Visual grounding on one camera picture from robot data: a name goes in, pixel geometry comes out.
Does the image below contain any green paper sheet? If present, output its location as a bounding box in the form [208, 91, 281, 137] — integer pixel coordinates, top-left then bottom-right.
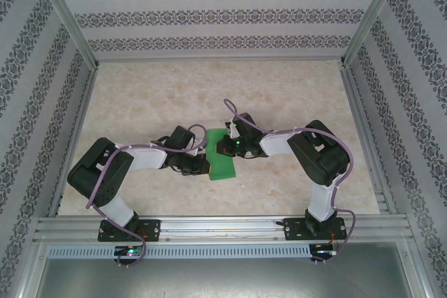
[204, 128, 237, 181]

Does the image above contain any grey metal sheet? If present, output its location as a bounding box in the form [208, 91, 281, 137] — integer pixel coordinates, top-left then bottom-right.
[34, 258, 425, 298]

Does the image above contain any controller board with green light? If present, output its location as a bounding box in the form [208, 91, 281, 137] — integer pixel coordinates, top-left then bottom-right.
[114, 246, 144, 257]

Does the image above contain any small black controller board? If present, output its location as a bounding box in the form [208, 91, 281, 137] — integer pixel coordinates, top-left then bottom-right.
[312, 244, 339, 256]

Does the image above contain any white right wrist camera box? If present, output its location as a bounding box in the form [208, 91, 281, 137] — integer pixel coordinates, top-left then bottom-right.
[225, 119, 240, 138]

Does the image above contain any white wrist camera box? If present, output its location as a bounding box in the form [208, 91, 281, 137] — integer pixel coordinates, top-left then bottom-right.
[192, 137, 207, 156]
[225, 119, 240, 138]

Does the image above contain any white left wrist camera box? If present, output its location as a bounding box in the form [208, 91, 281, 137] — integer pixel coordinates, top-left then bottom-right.
[192, 137, 207, 156]

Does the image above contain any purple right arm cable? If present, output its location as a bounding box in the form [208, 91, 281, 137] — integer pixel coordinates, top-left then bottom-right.
[222, 98, 358, 255]

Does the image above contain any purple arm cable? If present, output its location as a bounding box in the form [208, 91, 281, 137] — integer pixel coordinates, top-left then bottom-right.
[222, 98, 358, 255]
[85, 124, 207, 269]

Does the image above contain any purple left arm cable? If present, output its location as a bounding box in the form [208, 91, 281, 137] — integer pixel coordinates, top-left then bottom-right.
[85, 124, 207, 269]

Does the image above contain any aluminium mounting rail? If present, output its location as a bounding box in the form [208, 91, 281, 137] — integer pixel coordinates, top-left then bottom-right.
[34, 216, 409, 243]

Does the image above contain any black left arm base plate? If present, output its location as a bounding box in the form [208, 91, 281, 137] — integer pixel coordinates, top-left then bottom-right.
[97, 218, 161, 243]

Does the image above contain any grey slotted cable duct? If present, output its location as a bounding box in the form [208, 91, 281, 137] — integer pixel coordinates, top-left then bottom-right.
[46, 244, 312, 259]

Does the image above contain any aluminium side rail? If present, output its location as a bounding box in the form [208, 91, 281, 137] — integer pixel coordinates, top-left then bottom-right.
[340, 66, 398, 214]
[47, 67, 101, 218]

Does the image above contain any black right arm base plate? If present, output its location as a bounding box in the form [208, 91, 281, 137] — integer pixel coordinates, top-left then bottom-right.
[283, 217, 349, 242]

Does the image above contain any aluminium frame post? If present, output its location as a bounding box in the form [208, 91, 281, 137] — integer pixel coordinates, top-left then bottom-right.
[340, 0, 409, 68]
[27, 0, 101, 70]

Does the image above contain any aluminium lower frame bar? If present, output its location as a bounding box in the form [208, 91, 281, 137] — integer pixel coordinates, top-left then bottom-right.
[8, 240, 48, 298]
[400, 240, 437, 298]

